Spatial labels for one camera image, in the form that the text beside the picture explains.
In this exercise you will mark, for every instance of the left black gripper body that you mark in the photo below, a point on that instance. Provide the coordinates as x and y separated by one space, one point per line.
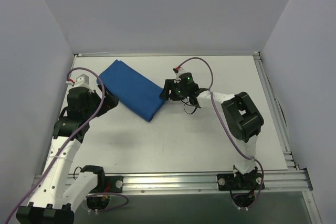
104 99

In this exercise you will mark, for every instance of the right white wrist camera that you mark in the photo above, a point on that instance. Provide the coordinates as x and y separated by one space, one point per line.
178 72

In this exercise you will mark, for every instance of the aluminium back rail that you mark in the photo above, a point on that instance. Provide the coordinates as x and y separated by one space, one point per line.
168 54

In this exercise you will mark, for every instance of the aluminium rail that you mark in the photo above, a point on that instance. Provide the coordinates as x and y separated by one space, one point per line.
275 181
276 113
168 54

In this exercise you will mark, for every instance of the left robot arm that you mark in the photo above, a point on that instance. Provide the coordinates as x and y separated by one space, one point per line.
50 201

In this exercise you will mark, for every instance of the blue surgical wrap cloth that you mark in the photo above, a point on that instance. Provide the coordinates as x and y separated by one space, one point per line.
135 91

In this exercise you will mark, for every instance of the aluminium front rail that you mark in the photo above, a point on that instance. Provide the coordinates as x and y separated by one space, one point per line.
275 181

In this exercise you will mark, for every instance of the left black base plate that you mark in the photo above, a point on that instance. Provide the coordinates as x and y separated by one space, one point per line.
109 184

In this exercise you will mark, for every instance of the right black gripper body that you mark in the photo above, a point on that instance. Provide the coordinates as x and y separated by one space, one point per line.
170 91

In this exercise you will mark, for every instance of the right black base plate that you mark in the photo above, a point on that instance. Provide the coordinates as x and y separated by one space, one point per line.
239 182

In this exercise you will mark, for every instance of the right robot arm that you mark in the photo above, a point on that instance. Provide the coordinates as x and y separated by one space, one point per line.
237 114

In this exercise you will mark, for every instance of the aluminium right rail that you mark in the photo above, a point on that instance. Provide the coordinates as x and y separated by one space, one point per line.
276 113

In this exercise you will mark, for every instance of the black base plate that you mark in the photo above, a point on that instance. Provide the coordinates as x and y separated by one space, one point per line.
239 182
109 184

